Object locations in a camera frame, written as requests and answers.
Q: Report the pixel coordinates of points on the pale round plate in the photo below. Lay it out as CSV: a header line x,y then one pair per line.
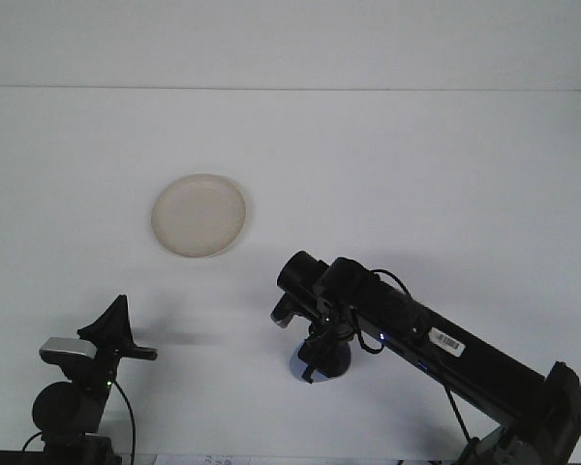
x,y
198,218

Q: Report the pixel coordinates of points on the pale blue cup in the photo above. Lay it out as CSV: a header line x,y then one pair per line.
x,y
296,365

